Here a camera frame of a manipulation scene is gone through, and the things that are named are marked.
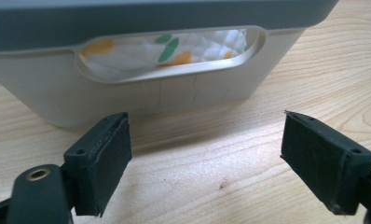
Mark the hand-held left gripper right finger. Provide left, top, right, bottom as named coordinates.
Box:
left=280, top=109, right=371, bottom=217

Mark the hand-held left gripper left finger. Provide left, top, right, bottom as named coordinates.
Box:
left=62, top=112, right=133, bottom=217

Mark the beige plastic storage box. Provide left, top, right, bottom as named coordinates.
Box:
left=0, top=25, right=308, bottom=129

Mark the white cloth with coloured spots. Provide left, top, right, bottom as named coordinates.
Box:
left=80, top=29, right=249, bottom=78

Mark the grey box lid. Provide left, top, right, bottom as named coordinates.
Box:
left=0, top=0, right=340, bottom=52

